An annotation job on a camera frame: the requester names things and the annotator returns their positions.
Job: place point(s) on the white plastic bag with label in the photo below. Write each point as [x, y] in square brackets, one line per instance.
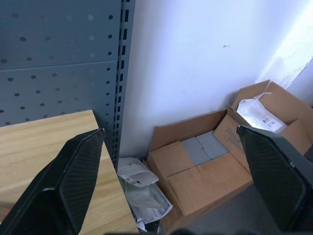
[259, 112]

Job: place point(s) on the large open cardboard box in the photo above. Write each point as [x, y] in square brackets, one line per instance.
[195, 171]

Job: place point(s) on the grey metal panels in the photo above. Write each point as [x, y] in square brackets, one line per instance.
[204, 149]

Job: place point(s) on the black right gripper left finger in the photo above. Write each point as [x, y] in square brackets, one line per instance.
[61, 186]

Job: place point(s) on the grey perforated metal shelf panel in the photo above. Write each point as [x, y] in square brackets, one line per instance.
[63, 56]

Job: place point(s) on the crumpled clear plastic bags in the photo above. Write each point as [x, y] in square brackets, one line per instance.
[141, 191]

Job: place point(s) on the small open cardboard box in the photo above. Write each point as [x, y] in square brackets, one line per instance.
[281, 107]

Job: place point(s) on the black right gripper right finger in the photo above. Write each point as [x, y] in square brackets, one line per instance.
[276, 176]

